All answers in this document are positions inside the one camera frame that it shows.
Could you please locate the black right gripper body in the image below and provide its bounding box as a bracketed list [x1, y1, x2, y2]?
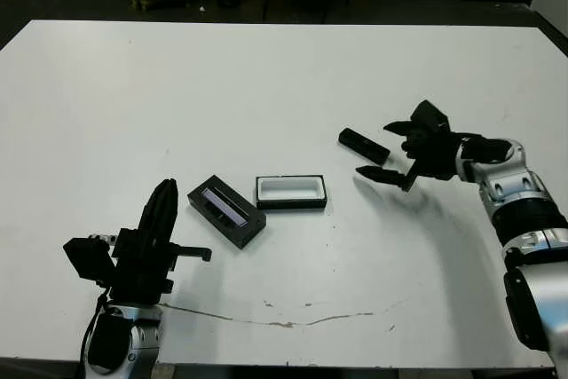
[401, 128, 462, 193]

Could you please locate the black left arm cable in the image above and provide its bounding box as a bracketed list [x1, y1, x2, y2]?
[78, 283, 112, 375]

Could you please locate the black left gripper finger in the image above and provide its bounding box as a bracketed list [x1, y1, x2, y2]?
[157, 178, 179, 245]
[139, 178, 170, 242]

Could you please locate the black bar-shaped camera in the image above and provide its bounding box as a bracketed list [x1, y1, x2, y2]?
[337, 128, 391, 165]

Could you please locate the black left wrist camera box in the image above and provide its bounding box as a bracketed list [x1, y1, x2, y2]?
[62, 236, 117, 285]

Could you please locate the black box lid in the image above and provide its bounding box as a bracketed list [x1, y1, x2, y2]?
[186, 173, 267, 250]

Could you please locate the black box with white insert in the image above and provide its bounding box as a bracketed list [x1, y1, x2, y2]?
[255, 173, 329, 211]

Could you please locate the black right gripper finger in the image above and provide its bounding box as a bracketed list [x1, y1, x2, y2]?
[356, 165, 412, 188]
[383, 120, 421, 136]

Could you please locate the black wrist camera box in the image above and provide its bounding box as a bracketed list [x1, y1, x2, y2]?
[62, 236, 117, 285]
[410, 100, 452, 131]

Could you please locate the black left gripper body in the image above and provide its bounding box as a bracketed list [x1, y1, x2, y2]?
[108, 228, 213, 304]

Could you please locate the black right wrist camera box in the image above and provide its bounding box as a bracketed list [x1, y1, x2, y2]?
[410, 100, 452, 131]

